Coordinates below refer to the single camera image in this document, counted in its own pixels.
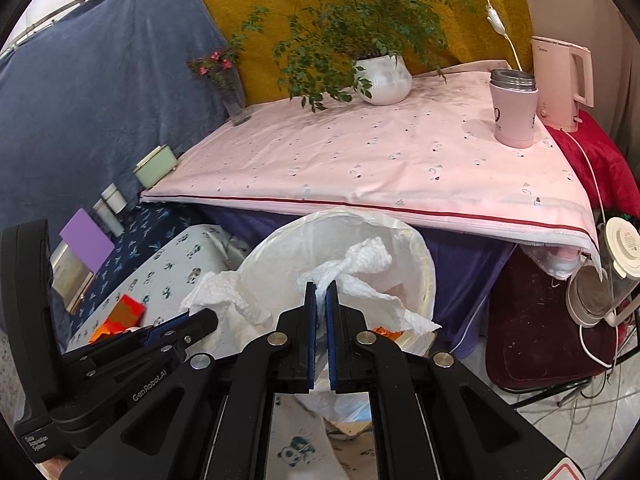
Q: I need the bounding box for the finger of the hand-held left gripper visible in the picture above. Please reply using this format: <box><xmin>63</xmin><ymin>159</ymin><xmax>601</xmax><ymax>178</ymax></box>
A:
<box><xmin>145</xmin><ymin>334</ymin><xmax>202</xmax><ymax>362</ymax></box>
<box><xmin>141</xmin><ymin>308</ymin><xmax>219</xmax><ymax>346</ymax></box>

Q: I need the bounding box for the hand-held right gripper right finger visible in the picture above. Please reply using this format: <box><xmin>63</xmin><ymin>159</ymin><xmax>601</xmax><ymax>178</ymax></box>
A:
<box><xmin>325</xmin><ymin>280</ymin><xmax>586</xmax><ymax>480</ymax></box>

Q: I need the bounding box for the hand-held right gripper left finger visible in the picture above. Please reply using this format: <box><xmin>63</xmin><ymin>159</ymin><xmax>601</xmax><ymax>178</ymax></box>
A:
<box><xmin>60</xmin><ymin>282</ymin><xmax>321</xmax><ymax>480</ymax></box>

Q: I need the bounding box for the white paper towel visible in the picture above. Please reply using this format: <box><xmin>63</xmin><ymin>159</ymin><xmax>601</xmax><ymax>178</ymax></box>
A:
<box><xmin>179</xmin><ymin>269</ymin><xmax>273</xmax><ymax>328</ymax></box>
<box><xmin>297</xmin><ymin>236</ymin><xmax>442</xmax><ymax>336</ymax></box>

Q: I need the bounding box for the white plastic-lined trash bin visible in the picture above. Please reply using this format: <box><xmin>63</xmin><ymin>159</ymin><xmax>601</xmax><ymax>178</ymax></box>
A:
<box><xmin>200</xmin><ymin>207</ymin><xmax>441</xmax><ymax>428</ymax></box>

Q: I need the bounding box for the cream plastic waste bin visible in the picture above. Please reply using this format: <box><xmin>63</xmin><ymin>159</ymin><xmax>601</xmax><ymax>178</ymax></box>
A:
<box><xmin>400</xmin><ymin>230</ymin><xmax>438</xmax><ymax>356</ymax></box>

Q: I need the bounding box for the panda printed cloth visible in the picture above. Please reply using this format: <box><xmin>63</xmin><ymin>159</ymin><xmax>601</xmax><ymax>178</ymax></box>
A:
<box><xmin>65</xmin><ymin>224</ymin><xmax>351</xmax><ymax>480</ymax></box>

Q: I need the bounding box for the orange red box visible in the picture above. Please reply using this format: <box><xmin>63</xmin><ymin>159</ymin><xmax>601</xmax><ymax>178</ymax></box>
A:
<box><xmin>87</xmin><ymin>294</ymin><xmax>147</xmax><ymax>343</ymax></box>

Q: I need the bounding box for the navy patterned cloth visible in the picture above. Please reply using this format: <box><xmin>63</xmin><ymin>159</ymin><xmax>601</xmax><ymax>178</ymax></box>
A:
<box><xmin>65</xmin><ymin>202</ymin><xmax>211</xmax><ymax>341</ymax></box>

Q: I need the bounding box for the brown cardboard piece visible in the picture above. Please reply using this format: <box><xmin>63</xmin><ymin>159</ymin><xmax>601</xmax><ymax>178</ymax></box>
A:
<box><xmin>322</xmin><ymin>417</ymin><xmax>373</xmax><ymax>438</ymax></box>

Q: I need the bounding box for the gold framed panel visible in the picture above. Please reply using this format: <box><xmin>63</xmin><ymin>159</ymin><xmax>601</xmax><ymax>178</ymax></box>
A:
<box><xmin>50</xmin><ymin>240</ymin><xmax>96</xmax><ymax>316</ymax></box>

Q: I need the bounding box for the purple board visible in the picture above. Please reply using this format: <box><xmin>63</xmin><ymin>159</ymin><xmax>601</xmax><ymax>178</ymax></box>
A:
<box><xmin>59</xmin><ymin>208</ymin><xmax>116</xmax><ymax>273</ymax></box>

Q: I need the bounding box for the white cosmetic jar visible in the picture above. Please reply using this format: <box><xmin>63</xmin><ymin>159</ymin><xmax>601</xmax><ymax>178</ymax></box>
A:
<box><xmin>100</xmin><ymin>182</ymin><xmax>128</xmax><ymax>213</ymax></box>
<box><xmin>91</xmin><ymin>199</ymin><xmax>126</xmax><ymax>238</ymax></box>

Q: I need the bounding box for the pale green box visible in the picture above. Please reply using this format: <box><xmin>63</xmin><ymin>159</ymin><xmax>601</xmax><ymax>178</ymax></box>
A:
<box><xmin>132</xmin><ymin>144</ymin><xmax>181</xmax><ymax>188</ymax></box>

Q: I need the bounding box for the pink printed tablecloth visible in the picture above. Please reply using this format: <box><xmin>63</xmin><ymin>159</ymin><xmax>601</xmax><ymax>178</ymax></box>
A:
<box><xmin>140</xmin><ymin>60</ymin><xmax>601</xmax><ymax>271</ymax></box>

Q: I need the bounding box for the dark red chair cushion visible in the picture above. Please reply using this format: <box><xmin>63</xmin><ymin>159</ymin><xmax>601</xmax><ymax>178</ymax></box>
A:
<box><xmin>485</xmin><ymin>245</ymin><xmax>626</xmax><ymax>393</ymax></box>

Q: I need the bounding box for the clear glass vase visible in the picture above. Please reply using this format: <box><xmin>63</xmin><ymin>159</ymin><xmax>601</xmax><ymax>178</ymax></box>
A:
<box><xmin>215</xmin><ymin>67</ymin><xmax>253</xmax><ymax>127</ymax></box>

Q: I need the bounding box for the pink white cloth bundle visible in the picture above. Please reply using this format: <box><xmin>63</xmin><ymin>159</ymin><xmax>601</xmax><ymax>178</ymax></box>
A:
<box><xmin>522</xmin><ymin>245</ymin><xmax>588</xmax><ymax>281</ymax></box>

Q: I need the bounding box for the white ceramic plant pot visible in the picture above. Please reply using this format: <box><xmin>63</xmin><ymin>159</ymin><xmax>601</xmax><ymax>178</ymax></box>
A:
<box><xmin>352</xmin><ymin>54</ymin><xmax>413</xmax><ymax>107</ymax></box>

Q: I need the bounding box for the grey-blue hanging cloth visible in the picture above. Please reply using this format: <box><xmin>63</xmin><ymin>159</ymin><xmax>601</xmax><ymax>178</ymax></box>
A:
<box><xmin>0</xmin><ymin>0</ymin><xmax>231</xmax><ymax>251</ymax></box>

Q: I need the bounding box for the pink flower bunch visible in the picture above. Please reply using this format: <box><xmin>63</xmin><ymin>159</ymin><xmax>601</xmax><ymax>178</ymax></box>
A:
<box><xmin>187</xmin><ymin>47</ymin><xmax>243</xmax><ymax>86</ymax></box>

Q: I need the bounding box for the clear blender jug white lid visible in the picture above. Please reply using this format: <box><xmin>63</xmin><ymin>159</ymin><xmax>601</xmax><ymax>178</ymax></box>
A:
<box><xmin>565</xmin><ymin>215</ymin><xmax>640</xmax><ymax>328</ymax></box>

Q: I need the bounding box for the pink insulated tumbler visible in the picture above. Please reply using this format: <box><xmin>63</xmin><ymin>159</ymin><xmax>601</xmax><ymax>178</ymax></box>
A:
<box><xmin>489</xmin><ymin>67</ymin><xmax>540</xmax><ymax>150</ymax></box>

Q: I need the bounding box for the red cloth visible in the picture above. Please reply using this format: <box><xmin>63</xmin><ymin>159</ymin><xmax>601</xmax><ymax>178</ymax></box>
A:
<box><xmin>542</xmin><ymin>110</ymin><xmax>640</xmax><ymax>226</ymax></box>

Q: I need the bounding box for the green leafy houseplant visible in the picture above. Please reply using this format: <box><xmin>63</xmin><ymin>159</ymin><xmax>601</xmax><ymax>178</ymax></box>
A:
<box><xmin>227</xmin><ymin>0</ymin><xmax>481</xmax><ymax>113</ymax></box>

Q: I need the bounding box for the pink electric kettle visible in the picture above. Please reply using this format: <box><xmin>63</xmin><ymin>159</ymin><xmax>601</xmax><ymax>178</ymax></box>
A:
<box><xmin>530</xmin><ymin>35</ymin><xmax>596</xmax><ymax>133</ymax></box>

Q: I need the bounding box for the thin metal rod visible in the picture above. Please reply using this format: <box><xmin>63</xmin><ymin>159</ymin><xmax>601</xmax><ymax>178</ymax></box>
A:
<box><xmin>0</xmin><ymin>0</ymin><xmax>146</xmax><ymax>56</ymax></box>

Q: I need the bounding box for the black metal chair frame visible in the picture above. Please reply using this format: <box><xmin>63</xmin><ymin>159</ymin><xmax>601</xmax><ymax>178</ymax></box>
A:
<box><xmin>495</xmin><ymin>305</ymin><xmax>640</xmax><ymax>408</ymax></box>

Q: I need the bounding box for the white appliance cable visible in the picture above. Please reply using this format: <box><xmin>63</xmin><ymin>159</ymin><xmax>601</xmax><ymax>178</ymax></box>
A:
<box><xmin>577</xmin><ymin>305</ymin><xmax>640</xmax><ymax>371</ymax></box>

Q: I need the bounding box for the white kettle power cable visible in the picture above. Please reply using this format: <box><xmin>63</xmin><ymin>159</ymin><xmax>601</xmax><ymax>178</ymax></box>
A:
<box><xmin>557</xmin><ymin>127</ymin><xmax>611</xmax><ymax>226</ymax></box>

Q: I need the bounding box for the white cable with inline switch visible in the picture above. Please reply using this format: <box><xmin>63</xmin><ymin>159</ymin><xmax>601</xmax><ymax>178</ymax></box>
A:
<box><xmin>467</xmin><ymin>0</ymin><xmax>523</xmax><ymax>73</ymax></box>

